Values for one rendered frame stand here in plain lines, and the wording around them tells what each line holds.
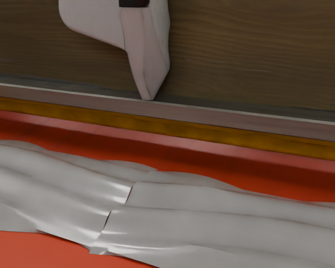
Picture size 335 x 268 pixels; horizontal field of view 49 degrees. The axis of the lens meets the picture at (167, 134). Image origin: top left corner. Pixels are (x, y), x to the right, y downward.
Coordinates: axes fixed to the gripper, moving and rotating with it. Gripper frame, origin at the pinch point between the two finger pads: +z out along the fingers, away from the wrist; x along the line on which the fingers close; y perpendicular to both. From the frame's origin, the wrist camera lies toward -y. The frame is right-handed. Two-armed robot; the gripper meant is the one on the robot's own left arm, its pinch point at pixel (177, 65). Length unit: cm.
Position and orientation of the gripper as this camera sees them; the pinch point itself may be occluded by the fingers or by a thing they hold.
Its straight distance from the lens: 22.6
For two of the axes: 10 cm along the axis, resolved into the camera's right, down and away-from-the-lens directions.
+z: 0.5, 8.9, 4.5
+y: -9.2, -1.4, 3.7
